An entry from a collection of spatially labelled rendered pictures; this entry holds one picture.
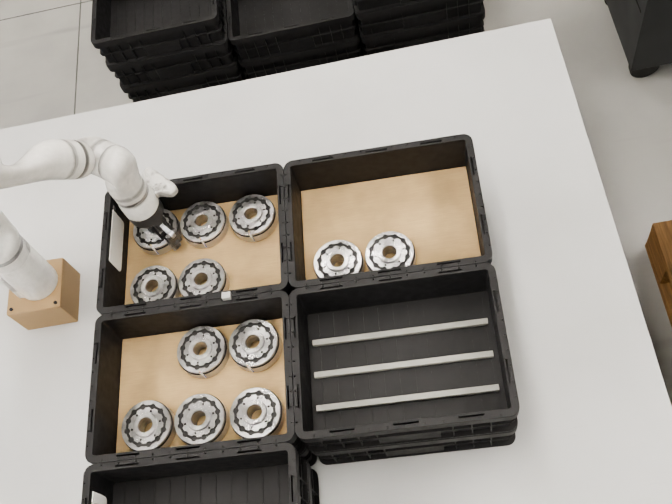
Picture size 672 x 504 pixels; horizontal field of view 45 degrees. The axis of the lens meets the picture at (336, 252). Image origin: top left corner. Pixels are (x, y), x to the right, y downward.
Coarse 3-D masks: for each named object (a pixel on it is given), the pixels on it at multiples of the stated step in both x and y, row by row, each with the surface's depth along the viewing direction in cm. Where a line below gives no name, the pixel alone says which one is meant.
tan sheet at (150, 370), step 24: (144, 336) 170; (168, 336) 169; (144, 360) 167; (168, 360) 166; (120, 384) 166; (144, 384) 165; (168, 384) 164; (192, 384) 163; (216, 384) 162; (240, 384) 161; (264, 384) 160; (120, 408) 163; (120, 432) 161
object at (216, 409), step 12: (192, 396) 158; (204, 396) 158; (180, 408) 158; (216, 408) 157; (180, 420) 157; (216, 420) 156; (180, 432) 156; (192, 432) 155; (204, 432) 155; (216, 432) 154
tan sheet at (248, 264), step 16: (224, 208) 181; (128, 240) 182; (224, 240) 177; (240, 240) 176; (272, 240) 175; (128, 256) 180; (144, 256) 179; (160, 256) 178; (176, 256) 177; (192, 256) 177; (208, 256) 176; (224, 256) 175; (240, 256) 175; (256, 256) 174; (272, 256) 173; (128, 272) 178; (176, 272) 176; (240, 272) 173; (256, 272) 172; (272, 272) 172; (128, 288) 176; (240, 288) 171
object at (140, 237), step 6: (168, 210) 179; (168, 216) 179; (174, 216) 178; (168, 222) 178; (174, 222) 178; (138, 228) 179; (138, 234) 178; (144, 234) 178; (138, 240) 177; (144, 240) 177; (150, 240) 177; (156, 240) 176; (162, 240) 176; (144, 246) 176; (150, 246) 176; (156, 246) 176; (162, 246) 176
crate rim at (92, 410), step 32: (96, 320) 162; (288, 320) 155; (96, 352) 159; (288, 352) 152; (96, 384) 156; (288, 384) 149; (288, 416) 146; (160, 448) 148; (192, 448) 147; (224, 448) 146
